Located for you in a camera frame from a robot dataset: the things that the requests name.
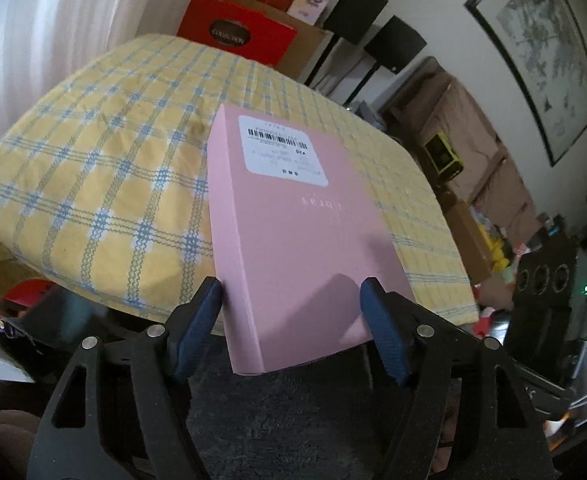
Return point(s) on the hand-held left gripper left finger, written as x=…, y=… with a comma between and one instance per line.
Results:
x=198, y=330

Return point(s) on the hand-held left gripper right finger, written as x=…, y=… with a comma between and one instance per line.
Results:
x=383, y=330

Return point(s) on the pink box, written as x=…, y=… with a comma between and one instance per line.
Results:
x=298, y=235

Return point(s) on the yellow plastic bag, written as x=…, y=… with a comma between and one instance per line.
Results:
x=498, y=245

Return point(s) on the brown sofa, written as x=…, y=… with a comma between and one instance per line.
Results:
x=513, y=195

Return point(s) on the large beige cushion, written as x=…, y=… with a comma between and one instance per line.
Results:
x=478, y=135

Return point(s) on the green portable radio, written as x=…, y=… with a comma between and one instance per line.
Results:
x=443, y=155

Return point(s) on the red bag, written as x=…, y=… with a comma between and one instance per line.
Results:
x=28, y=296

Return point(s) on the yellow plaid tablecloth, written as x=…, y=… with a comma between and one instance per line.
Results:
x=98, y=160

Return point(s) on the framed ink painting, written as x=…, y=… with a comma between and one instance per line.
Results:
x=538, y=50

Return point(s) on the black speaker on stand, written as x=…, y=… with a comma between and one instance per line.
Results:
x=358, y=7
x=398, y=42

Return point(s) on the large brown cardboard box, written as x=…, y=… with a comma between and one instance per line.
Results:
x=308, y=50

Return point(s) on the red cookie gift box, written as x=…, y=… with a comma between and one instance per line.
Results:
x=233, y=30

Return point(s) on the white curtain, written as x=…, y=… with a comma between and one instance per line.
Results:
x=48, y=35

